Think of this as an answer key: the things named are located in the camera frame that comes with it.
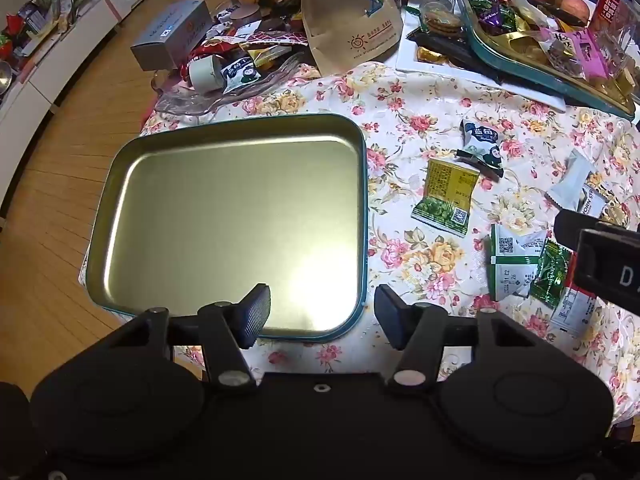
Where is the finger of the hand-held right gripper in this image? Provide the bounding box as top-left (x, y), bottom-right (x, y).
top-left (553, 208), bottom-right (640, 249)

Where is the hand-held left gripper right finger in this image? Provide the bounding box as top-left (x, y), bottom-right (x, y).
top-left (374, 284), bottom-right (547, 396)

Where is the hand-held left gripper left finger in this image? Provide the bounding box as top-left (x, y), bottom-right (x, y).
top-left (100, 282), bottom-right (272, 394)

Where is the gold silver snack packet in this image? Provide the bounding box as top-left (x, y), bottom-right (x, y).
top-left (575, 185), bottom-right (610, 222)

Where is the white long snack packet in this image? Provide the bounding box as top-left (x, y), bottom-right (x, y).
top-left (546, 149), bottom-right (597, 212)

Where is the dark green snack packet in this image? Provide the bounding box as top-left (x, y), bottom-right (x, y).
top-left (529, 239), bottom-right (572, 307)

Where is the red white snack packet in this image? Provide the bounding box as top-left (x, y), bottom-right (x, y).
top-left (549, 284), bottom-right (597, 337)

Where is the white green snack packet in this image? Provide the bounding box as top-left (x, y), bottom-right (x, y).
top-left (486, 223), bottom-right (549, 302)

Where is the teal metal tin tray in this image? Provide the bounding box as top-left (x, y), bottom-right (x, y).
top-left (85, 113), bottom-right (369, 344)

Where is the white blueberry snack packet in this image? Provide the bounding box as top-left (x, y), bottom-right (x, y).
top-left (459, 119), bottom-right (505, 179)
top-left (222, 57), bottom-right (264, 94)

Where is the green yellow pea snack packet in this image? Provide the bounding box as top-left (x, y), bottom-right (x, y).
top-left (410, 158), bottom-right (481, 237)

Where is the floral tablecloth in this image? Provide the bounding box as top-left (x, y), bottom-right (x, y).
top-left (77, 60), bottom-right (640, 431)

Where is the pink snack packet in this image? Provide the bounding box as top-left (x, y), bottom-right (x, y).
top-left (549, 26), bottom-right (614, 82)

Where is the teal gold divided sweets tray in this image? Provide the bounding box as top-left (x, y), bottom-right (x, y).
top-left (456, 0), bottom-right (640, 122)

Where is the black remote control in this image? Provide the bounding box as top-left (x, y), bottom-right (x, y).
top-left (406, 26), bottom-right (502, 84)

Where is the clear glass dish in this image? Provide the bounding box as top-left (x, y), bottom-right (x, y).
top-left (151, 51), bottom-right (322, 117)

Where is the red box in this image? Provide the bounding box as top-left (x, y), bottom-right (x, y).
top-left (589, 0), bottom-right (627, 32)

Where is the pile of purple green candies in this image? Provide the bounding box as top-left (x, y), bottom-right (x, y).
top-left (469, 0), bottom-right (519, 37)

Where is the pale small cup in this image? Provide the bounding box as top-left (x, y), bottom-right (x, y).
top-left (188, 54), bottom-right (224, 92)

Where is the clear jar with cookies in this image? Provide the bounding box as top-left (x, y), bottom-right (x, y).
top-left (419, 0), bottom-right (464, 37)

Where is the red patterned snack packet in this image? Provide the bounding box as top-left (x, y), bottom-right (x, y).
top-left (234, 29), bottom-right (307, 47)

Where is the grey cardboard box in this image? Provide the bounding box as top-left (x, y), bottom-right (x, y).
top-left (130, 0), bottom-right (214, 72)

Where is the kraft paper bag green stripe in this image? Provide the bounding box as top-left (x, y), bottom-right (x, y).
top-left (299, 0), bottom-right (404, 74)

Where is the white counter cabinet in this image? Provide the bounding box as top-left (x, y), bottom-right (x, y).
top-left (0, 0), bottom-right (168, 221)

